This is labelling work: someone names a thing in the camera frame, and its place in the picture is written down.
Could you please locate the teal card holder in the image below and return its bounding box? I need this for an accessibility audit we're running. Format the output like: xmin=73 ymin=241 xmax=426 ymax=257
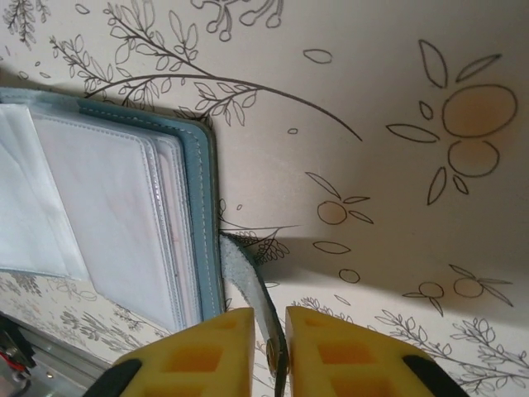
xmin=0 ymin=85 xmax=290 ymax=392

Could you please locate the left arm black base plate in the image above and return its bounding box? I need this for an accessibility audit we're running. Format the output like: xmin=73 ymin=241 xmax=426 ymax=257
xmin=0 ymin=313 xmax=36 ymax=375

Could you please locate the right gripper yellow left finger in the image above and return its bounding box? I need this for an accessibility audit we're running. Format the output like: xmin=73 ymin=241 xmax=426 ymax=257
xmin=97 ymin=308 xmax=255 ymax=397

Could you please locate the floral table covering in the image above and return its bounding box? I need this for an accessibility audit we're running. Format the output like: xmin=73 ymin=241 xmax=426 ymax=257
xmin=0 ymin=0 xmax=529 ymax=397

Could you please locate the wide aluminium frame rail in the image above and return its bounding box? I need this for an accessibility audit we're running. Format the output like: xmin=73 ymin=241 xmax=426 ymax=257
xmin=0 ymin=312 xmax=140 ymax=397

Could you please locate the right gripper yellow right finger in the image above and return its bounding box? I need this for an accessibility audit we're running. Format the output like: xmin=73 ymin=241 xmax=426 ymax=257
xmin=284 ymin=305 xmax=455 ymax=397

